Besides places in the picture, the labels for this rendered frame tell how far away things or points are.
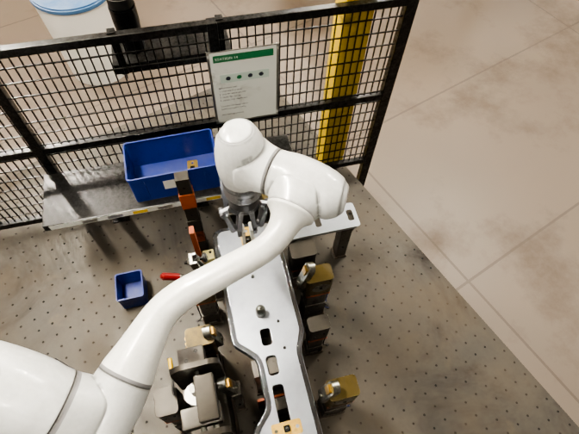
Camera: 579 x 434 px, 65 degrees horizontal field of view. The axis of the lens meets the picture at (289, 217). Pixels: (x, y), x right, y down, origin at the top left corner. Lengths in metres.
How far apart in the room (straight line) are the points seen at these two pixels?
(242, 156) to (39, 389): 0.52
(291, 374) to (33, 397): 0.77
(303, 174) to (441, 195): 2.22
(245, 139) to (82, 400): 0.53
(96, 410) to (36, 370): 0.11
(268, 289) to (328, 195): 0.66
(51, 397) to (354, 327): 1.18
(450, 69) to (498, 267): 1.68
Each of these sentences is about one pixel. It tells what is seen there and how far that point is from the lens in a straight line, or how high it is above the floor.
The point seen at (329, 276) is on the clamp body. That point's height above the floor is 1.04.
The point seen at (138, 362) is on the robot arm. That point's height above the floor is 1.55.
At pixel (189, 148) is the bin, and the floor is 1.08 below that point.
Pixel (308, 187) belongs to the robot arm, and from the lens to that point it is 0.87.
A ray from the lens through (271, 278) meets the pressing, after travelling 1.49.
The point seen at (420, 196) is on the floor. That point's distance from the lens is 2.99.
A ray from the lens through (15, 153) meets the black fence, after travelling 1.78.
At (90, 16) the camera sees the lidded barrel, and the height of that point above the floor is 0.55.
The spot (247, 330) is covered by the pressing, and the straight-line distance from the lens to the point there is 1.43.
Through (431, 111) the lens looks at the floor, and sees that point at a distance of 3.50.
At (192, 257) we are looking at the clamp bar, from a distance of 1.30.
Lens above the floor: 2.37
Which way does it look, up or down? 59 degrees down
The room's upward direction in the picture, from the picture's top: 3 degrees clockwise
